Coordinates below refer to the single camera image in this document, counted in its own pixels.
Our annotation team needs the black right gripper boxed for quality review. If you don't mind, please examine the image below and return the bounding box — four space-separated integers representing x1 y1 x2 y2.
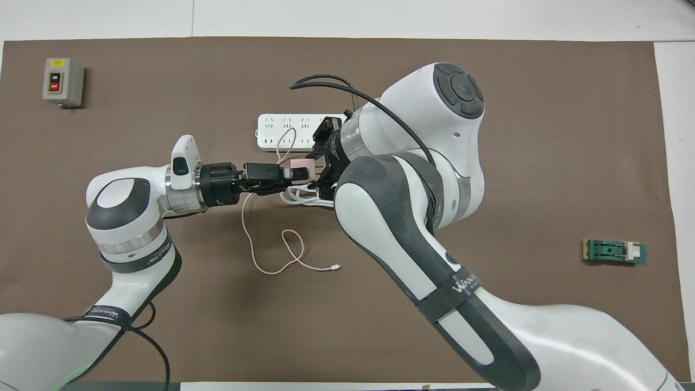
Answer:
279 116 349 202

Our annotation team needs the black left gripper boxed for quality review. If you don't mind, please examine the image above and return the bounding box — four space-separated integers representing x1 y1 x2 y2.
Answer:
199 162 305 209

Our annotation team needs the pink charger plug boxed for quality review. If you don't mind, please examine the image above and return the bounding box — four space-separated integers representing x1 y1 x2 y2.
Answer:
290 158 316 182

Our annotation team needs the pink charging cable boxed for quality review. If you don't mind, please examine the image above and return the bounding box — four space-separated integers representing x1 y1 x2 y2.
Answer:
241 127 343 274

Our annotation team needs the white power strip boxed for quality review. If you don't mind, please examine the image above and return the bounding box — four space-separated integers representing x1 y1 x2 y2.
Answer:
256 112 349 152

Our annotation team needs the brown table mat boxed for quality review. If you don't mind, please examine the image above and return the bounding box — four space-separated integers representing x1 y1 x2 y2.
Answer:
0 36 692 384

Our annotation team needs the white power strip cord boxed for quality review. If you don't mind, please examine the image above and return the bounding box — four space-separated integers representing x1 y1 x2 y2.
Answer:
279 182 335 209

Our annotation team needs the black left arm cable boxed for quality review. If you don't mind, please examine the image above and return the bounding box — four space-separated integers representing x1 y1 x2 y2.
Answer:
62 301 172 391

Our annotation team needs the grey on-off switch box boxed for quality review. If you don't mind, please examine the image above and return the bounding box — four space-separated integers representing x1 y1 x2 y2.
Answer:
42 56 85 109

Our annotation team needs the green knife switch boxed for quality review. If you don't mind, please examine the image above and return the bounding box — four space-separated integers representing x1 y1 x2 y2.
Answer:
582 238 648 266

